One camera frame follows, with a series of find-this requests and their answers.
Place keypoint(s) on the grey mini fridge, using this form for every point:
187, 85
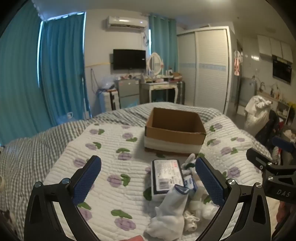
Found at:
127, 92

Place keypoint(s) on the white sock with blue trim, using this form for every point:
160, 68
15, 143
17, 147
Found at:
171, 208

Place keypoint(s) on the blue curtain panel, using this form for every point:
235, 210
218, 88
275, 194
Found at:
62, 69

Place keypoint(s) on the tissue packet with label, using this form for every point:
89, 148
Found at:
165, 173

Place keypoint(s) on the white clothes pile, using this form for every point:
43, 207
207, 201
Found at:
256, 113

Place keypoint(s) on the white and black appliance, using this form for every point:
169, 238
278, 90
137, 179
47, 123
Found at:
107, 100

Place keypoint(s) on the black wall television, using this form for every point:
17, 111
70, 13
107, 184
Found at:
129, 59

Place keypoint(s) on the small blue white packet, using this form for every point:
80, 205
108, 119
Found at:
190, 182

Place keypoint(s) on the white fluffy cloth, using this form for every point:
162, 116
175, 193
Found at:
205, 209

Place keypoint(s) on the white knit cloth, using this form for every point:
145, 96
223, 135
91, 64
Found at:
189, 161

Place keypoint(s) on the grey suitcase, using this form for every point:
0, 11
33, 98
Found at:
181, 92

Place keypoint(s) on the small white sock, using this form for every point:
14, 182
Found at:
190, 221

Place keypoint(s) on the black chair with clothes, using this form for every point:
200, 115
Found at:
269, 129

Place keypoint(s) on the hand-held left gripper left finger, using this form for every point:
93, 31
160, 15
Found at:
89, 178

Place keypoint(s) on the white louvred wardrobe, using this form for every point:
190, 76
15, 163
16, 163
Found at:
208, 69

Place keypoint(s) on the pink white hanging garment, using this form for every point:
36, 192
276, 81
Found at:
237, 63

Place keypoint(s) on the black range hood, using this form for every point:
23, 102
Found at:
281, 69

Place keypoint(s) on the narrow blue curtain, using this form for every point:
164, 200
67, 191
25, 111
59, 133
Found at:
161, 37

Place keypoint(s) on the wide blue curtain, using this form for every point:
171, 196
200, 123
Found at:
20, 81

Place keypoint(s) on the white quilt with purple flowers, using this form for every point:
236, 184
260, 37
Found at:
115, 162

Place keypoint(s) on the white oval mirror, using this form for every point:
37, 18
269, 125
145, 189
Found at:
154, 63

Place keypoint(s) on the cardboard box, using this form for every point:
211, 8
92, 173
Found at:
171, 133

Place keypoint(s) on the red item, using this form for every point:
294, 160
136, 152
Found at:
136, 238

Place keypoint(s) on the clear plastic bag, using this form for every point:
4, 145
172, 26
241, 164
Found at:
107, 82

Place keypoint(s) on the grey washing machine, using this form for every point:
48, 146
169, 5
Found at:
248, 91

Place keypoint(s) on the white wall cabinets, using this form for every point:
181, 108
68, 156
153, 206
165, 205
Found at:
272, 47

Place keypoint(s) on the white dressing table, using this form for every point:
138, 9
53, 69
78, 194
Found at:
159, 87

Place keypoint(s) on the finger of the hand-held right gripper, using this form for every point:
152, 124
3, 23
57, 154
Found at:
256, 155
283, 142

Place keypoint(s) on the white air conditioner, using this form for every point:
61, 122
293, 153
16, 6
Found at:
126, 22

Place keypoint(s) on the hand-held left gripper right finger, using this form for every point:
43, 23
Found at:
209, 180

